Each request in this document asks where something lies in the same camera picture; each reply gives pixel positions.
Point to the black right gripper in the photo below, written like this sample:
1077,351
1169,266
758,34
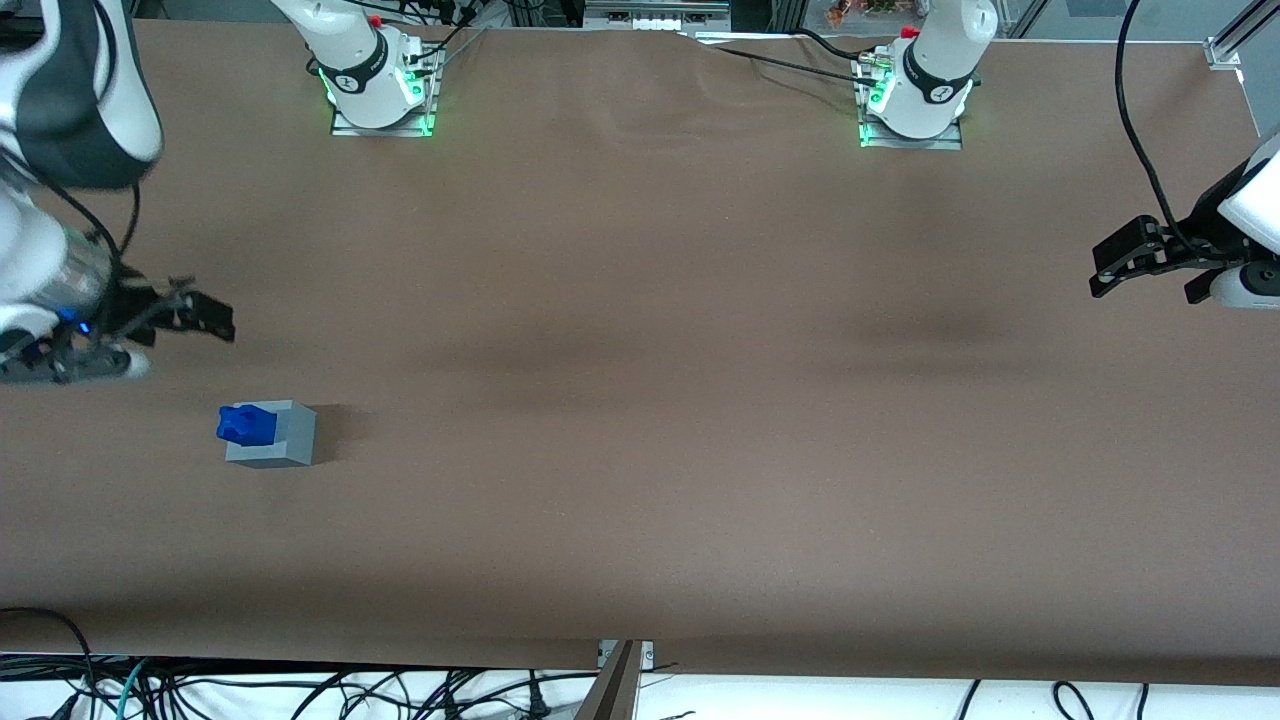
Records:
131,307

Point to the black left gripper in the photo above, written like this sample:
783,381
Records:
1197,237

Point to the blue plastic part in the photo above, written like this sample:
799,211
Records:
245,425

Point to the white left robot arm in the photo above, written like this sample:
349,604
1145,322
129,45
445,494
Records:
935,70

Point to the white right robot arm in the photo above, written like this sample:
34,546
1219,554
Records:
70,100

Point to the gray square base block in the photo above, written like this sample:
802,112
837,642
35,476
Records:
295,440

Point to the brown table cover sheet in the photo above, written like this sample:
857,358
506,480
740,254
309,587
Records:
700,450

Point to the white connector strip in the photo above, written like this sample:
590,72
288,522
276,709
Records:
655,20

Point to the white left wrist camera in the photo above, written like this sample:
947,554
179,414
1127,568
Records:
1248,287

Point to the aluminium frame extrusion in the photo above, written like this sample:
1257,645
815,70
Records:
1235,40

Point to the aluminium camera mount post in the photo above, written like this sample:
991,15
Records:
612,690

